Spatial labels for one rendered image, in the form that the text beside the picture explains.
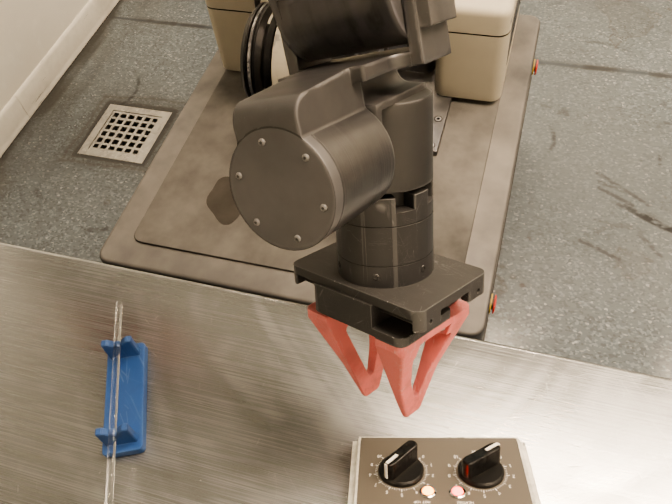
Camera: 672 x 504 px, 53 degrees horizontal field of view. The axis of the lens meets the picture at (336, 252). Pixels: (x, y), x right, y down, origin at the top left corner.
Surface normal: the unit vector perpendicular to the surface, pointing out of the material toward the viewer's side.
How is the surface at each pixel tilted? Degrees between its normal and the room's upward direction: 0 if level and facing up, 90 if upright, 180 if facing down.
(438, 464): 30
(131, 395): 0
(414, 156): 66
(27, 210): 0
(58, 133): 0
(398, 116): 62
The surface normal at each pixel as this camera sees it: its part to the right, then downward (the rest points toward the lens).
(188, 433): -0.09, -0.58
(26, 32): 0.96, 0.18
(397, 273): 0.14, 0.40
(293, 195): -0.51, 0.39
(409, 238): 0.39, 0.36
